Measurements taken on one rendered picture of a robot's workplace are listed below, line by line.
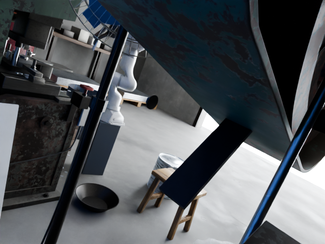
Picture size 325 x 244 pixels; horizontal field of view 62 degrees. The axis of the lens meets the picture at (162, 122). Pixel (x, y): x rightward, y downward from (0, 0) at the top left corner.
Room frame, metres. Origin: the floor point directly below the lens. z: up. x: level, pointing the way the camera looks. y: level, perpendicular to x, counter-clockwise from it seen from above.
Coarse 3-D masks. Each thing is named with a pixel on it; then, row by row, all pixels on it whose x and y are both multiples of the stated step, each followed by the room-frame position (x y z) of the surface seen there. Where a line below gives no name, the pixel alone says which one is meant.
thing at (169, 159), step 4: (160, 156) 2.24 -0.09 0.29; (164, 156) 2.29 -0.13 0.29; (168, 156) 2.33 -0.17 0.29; (172, 156) 2.37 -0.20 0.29; (164, 160) 2.19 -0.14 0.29; (168, 160) 2.23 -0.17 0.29; (172, 160) 2.25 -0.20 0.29; (176, 160) 2.29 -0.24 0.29; (180, 160) 2.36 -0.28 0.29; (168, 164) 2.13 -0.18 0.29; (172, 164) 2.17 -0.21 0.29; (176, 164) 2.20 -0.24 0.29; (180, 164) 2.24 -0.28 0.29
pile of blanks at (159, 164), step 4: (160, 160) 2.18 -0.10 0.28; (156, 164) 2.21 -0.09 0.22; (160, 164) 2.16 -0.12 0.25; (164, 164) 2.14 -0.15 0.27; (156, 168) 2.19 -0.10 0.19; (160, 168) 2.15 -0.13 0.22; (152, 176) 2.20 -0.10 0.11; (148, 180) 2.25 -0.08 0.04; (152, 180) 2.18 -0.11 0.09; (148, 184) 2.20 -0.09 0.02; (160, 184) 2.13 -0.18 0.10; (156, 188) 2.13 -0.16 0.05; (156, 192) 2.13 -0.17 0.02; (164, 196) 2.12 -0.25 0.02
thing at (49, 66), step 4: (28, 56) 1.56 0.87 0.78; (40, 60) 1.56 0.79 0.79; (44, 60) 1.62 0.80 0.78; (36, 64) 1.56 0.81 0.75; (40, 64) 1.51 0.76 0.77; (44, 64) 1.53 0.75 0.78; (48, 64) 1.55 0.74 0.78; (52, 64) 1.59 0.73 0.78; (56, 64) 1.67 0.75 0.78; (60, 64) 1.74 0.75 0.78; (36, 68) 1.55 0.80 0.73; (40, 68) 1.54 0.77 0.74; (44, 68) 1.55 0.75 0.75; (48, 68) 1.57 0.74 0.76; (52, 68) 1.59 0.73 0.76; (56, 68) 1.59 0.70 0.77; (60, 68) 1.61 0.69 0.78; (64, 68) 1.65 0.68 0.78; (68, 68) 1.71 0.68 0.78; (44, 72) 1.56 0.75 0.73; (48, 72) 1.58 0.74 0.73; (72, 72) 1.68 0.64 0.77; (48, 76) 1.58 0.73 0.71
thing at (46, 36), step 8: (16, 16) 1.47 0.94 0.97; (24, 16) 1.43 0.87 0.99; (16, 24) 1.46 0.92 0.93; (24, 24) 1.41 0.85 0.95; (32, 24) 1.42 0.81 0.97; (40, 24) 1.45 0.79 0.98; (16, 32) 1.45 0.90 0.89; (24, 32) 1.40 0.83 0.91; (32, 32) 1.43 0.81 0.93; (40, 32) 1.46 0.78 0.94; (48, 32) 1.50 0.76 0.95; (40, 40) 1.47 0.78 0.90; (48, 40) 1.53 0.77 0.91
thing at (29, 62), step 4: (8, 52) 1.48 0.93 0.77; (12, 52) 1.47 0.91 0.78; (8, 56) 1.47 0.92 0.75; (12, 56) 1.45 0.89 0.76; (20, 60) 1.41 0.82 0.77; (24, 60) 1.43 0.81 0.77; (28, 60) 1.44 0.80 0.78; (32, 60) 1.49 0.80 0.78; (16, 64) 1.41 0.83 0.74; (20, 64) 1.41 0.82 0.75; (28, 64) 1.45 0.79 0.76
